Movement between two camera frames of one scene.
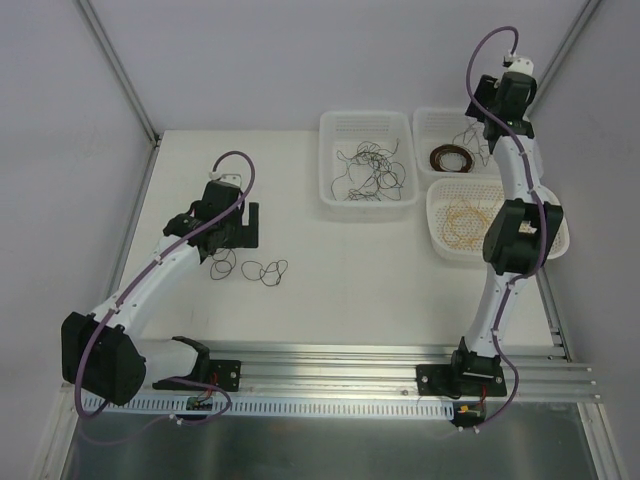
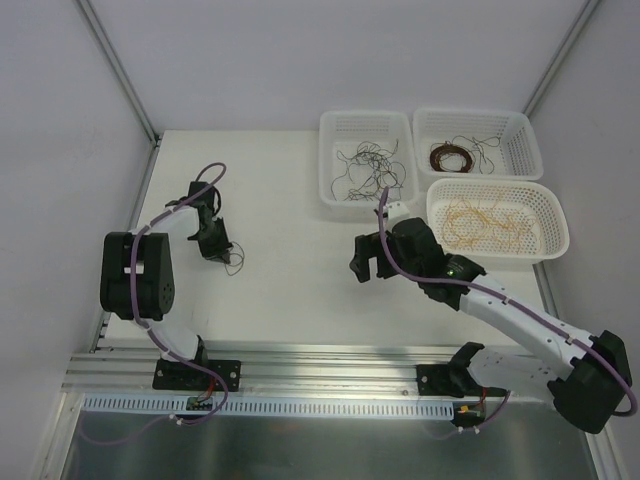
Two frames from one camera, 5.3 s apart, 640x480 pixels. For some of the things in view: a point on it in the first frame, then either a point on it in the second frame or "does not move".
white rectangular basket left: (366, 166) does not move
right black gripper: (478, 100) → (379, 255)
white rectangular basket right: (435, 127) does not move
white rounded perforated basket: (460, 212) does not move
